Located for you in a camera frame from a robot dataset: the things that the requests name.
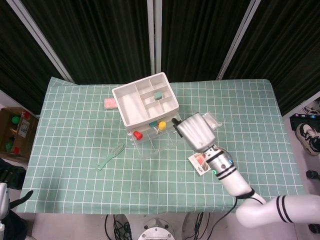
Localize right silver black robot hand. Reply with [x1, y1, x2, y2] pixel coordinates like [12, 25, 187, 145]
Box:
[171, 112, 216, 153]

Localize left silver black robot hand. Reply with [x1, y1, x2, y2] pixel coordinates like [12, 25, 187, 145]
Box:
[0, 159, 34, 221]

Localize clear drawer with coloured toys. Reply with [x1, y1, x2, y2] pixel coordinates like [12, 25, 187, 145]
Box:
[128, 111, 187, 161]

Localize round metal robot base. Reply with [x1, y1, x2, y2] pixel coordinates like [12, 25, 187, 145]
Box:
[137, 217, 175, 240]

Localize brown cardboard box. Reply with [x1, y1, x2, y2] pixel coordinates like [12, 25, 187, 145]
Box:
[0, 106, 40, 164]

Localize white plastic drawer cabinet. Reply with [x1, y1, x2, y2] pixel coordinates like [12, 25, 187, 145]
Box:
[111, 71, 180, 141]

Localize clear bag white contents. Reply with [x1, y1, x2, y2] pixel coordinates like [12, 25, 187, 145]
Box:
[201, 111, 223, 131]

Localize postcard with red building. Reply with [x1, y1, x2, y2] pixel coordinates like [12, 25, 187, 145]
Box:
[187, 152, 214, 176]

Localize green brush white bristles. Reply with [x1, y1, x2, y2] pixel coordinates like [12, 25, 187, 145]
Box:
[96, 143, 127, 172]

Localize green checked tablecloth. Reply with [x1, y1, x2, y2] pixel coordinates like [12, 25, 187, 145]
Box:
[18, 76, 309, 216]

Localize black pleated curtain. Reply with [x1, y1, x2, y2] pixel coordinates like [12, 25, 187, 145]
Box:
[161, 0, 253, 83]
[21, 0, 154, 86]
[0, 0, 66, 115]
[222, 0, 320, 117]

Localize black equipment case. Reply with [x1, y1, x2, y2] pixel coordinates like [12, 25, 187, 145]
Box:
[289, 112, 320, 131]

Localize black white sneaker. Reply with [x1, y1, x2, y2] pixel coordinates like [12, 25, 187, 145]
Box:
[294, 122, 320, 157]

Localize black cable bundle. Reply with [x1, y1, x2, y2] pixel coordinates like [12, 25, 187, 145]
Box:
[104, 213, 133, 240]
[192, 212, 211, 240]

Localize white partition post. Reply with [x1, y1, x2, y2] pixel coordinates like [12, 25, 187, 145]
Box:
[146, 0, 163, 75]
[216, 0, 263, 81]
[6, 0, 75, 84]

